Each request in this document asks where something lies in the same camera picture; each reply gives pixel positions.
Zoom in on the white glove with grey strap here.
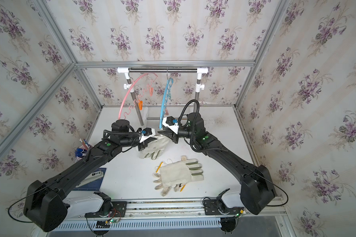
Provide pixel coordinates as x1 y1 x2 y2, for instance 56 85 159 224
138 135 170 160

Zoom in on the blue wavy hanger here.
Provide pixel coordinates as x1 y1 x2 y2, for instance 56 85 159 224
159 77 174 129

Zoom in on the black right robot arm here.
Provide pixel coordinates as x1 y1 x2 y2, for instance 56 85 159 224
158 99 288 215

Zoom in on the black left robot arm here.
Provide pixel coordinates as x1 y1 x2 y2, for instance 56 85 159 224
23 119 156 232

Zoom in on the pink wavy hanger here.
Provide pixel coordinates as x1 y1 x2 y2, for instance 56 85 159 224
118 73 158 119

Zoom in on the yellow pencil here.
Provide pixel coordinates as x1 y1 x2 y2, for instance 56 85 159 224
155 162 164 173

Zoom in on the orange clothes peg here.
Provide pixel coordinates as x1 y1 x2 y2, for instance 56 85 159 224
138 100 143 111

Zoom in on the white and steel drying rack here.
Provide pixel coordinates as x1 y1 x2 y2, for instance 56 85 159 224
118 67 209 128

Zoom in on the pink pen cup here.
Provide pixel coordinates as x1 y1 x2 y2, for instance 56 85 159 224
75 144 92 161

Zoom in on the blue book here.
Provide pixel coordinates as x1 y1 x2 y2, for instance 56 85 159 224
73 168 106 192

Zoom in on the small circuit board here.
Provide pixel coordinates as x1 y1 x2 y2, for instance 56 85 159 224
95 218 121 229

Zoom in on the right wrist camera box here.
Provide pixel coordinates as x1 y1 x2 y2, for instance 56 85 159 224
162 116 179 134

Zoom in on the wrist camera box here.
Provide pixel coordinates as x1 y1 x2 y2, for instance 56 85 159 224
139 127 156 143
162 116 179 134

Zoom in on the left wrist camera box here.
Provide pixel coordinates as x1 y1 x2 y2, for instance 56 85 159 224
139 127 156 143

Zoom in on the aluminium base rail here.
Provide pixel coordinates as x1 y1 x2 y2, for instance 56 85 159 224
113 198 288 220

